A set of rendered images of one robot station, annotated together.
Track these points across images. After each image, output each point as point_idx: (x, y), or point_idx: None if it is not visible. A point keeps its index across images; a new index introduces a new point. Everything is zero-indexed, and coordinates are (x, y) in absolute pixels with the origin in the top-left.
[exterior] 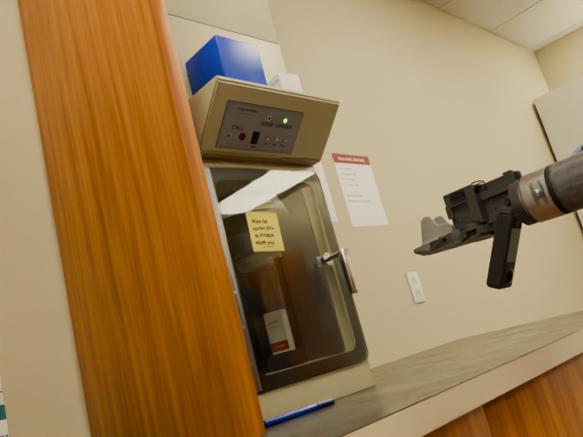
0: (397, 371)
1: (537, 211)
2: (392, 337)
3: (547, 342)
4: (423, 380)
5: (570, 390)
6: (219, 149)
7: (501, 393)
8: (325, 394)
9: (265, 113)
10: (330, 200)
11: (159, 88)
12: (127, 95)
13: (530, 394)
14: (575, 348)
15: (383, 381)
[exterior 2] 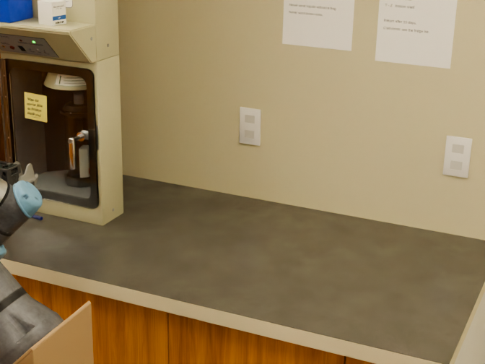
0: (180, 227)
1: None
2: (378, 194)
3: (93, 277)
4: (48, 242)
5: (122, 315)
6: (6, 51)
7: (12, 273)
8: (60, 212)
9: (14, 37)
10: (349, 24)
11: None
12: None
13: (68, 292)
14: (121, 296)
15: (111, 227)
